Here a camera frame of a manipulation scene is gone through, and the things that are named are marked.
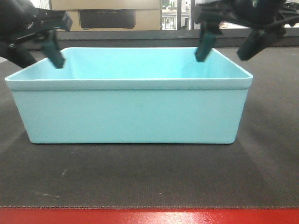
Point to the light blue plastic bin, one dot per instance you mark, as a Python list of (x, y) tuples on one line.
[(131, 95)]

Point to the black conveyor belt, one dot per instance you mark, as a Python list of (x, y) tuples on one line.
[(259, 170)]

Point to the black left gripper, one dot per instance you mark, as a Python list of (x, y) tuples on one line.
[(20, 22)]

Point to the red conveyor frame edge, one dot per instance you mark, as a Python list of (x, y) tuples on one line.
[(148, 216)]

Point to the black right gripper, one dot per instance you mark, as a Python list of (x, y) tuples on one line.
[(266, 18)]

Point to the beige cabinet with black panel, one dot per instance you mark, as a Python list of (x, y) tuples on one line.
[(111, 15)]

